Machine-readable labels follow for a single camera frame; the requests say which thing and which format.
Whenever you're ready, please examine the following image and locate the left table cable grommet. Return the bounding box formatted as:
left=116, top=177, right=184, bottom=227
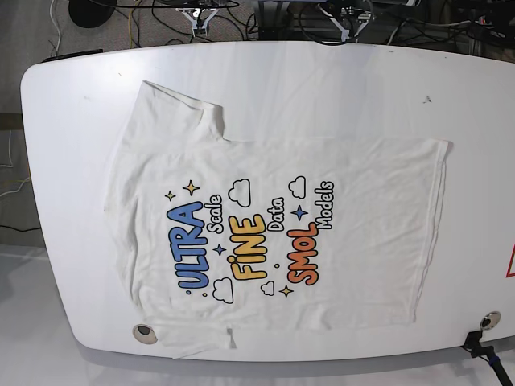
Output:
left=132, top=324, right=158, bottom=345

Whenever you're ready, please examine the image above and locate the white printed T-shirt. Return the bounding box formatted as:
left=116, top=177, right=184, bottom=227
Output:
left=105, top=81, right=449, bottom=357

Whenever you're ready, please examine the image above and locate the black clamp with cable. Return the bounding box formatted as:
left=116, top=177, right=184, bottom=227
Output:
left=461, top=331, right=513, bottom=386

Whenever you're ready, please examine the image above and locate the table cable grommet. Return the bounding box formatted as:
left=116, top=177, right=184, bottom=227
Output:
left=480, top=311, right=501, bottom=331
left=132, top=324, right=158, bottom=345

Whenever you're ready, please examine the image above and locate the yellow floor cable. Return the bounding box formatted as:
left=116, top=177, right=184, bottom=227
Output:
left=126, top=0, right=142, bottom=48

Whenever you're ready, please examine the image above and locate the red triangle sticker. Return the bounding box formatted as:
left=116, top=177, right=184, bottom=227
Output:
left=506, top=245, right=515, bottom=277

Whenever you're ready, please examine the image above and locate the aluminium frame stand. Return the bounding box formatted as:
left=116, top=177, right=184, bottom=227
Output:
left=252, top=1, right=295, bottom=41

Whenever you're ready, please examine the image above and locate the right table cable grommet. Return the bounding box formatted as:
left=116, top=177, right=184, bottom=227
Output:
left=480, top=311, right=501, bottom=331

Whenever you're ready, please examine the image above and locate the white floor cable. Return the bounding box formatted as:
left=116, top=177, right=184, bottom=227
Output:
left=47, top=0, right=64, bottom=57

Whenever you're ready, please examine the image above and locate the black round stand base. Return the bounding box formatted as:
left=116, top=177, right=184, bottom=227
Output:
left=68, top=0, right=117, bottom=28

